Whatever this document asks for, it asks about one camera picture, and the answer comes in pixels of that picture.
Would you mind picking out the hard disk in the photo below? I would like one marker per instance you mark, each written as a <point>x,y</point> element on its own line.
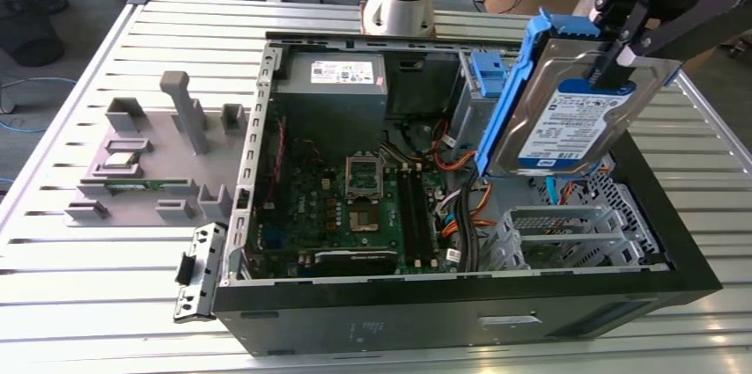
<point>564,127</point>

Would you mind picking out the metal disk bay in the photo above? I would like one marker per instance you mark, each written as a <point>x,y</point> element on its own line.
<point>567,237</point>

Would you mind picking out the black chair base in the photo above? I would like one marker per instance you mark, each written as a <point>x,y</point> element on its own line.
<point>742,49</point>

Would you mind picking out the empty blue drive carrier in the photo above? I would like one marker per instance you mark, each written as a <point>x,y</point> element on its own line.
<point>486,79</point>

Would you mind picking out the metal drive cage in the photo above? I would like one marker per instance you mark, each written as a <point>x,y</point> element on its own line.
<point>471,119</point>

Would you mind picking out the grey power supply unit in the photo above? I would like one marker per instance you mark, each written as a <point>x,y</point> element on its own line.
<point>329,119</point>

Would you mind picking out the black RAM slot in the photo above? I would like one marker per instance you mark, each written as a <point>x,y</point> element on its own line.
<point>415,215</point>
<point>428,215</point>
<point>421,215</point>
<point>408,215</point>

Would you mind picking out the CPU socket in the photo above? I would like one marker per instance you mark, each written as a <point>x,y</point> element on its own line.
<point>364,220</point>

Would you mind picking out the green motherboard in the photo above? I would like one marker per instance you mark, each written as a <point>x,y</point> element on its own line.
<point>315,191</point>

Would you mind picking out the black graphics card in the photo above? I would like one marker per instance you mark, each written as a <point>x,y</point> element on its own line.
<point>353,261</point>

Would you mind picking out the black PC case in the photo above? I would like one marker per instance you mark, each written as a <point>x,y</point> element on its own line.
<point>412,325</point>

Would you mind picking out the grey parts rack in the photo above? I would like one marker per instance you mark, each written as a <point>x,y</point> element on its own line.
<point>168,176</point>

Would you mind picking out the silver CPU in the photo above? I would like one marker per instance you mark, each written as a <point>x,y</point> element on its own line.
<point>122,159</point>

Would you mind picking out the green RAM stick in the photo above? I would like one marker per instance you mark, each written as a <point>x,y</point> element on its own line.
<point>138,185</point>

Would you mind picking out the black mesh waste bin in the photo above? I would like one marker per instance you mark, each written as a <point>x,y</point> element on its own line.
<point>33,39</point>

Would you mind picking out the metal hinged case bracket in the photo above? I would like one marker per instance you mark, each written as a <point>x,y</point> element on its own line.
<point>209,259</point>

